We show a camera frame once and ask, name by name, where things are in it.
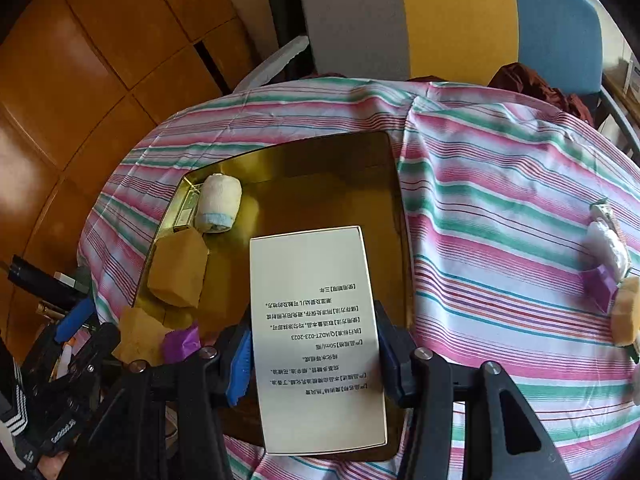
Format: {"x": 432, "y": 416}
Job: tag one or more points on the tan block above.
{"x": 177, "y": 270}

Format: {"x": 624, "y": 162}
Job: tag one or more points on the grey yellow blue chair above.
{"x": 450, "y": 15}

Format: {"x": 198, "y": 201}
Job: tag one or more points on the purple packet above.
{"x": 182, "y": 342}
{"x": 597, "y": 285}

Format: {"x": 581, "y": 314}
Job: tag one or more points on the person's left forearm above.
{"x": 11, "y": 395}

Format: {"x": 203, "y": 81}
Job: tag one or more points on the small white box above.
{"x": 65, "y": 281}

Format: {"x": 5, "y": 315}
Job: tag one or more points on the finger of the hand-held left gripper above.
{"x": 75, "y": 321}
{"x": 102, "y": 355}

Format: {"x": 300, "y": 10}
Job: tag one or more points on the pale yellow pastry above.
{"x": 626, "y": 316}

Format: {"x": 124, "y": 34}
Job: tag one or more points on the striped tablecloth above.
{"x": 500, "y": 260}

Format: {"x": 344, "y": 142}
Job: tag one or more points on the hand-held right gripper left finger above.
{"x": 239, "y": 365}

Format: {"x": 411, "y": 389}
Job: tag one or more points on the tan pastry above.
{"x": 137, "y": 337}

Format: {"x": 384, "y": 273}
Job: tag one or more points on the wooden desk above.
{"x": 620, "y": 105}

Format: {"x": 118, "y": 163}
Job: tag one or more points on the white box blue print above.
{"x": 631, "y": 77}

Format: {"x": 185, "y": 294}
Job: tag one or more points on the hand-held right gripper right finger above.
{"x": 392, "y": 360}

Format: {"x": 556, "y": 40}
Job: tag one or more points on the white printed box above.
{"x": 315, "y": 270}

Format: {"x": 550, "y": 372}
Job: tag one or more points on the white towel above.
{"x": 217, "y": 202}

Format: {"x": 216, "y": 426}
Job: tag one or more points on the green edged snack packet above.
{"x": 606, "y": 245}

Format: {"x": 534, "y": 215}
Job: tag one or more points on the dark red cloth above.
{"x": 540, "y": 90}

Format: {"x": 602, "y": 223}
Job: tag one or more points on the gold tin tray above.
{"x": 320, "y": 185}

